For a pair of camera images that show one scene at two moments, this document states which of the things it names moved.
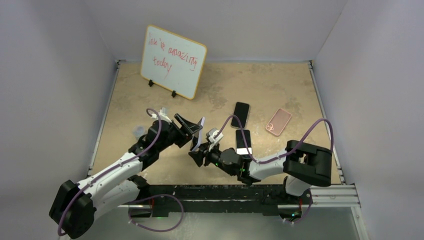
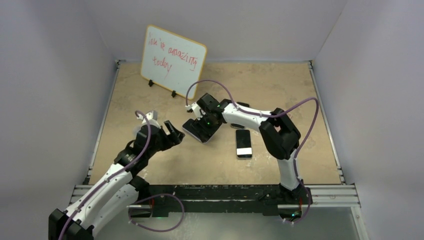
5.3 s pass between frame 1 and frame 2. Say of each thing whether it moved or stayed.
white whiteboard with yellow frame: stayed
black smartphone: stayed
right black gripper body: moved
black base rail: stayed
